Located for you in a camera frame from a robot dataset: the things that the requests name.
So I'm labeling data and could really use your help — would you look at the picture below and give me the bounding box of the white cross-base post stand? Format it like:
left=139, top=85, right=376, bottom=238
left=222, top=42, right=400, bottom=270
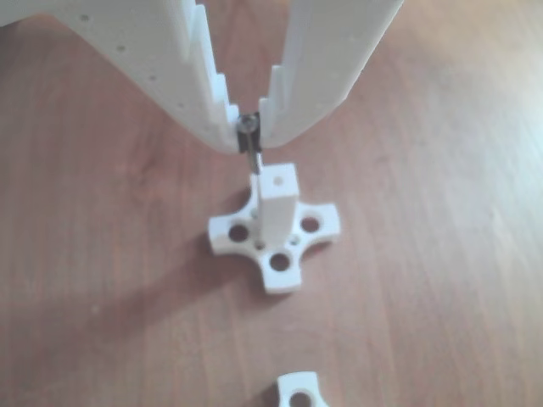
left=208, top=163, right=343, bottom=294
left=277, top=371, right=326, bottom=407

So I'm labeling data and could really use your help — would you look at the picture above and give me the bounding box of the small metal screw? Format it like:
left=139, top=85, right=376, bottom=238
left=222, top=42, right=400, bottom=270
left=238, top=113, right=262, bottom=175

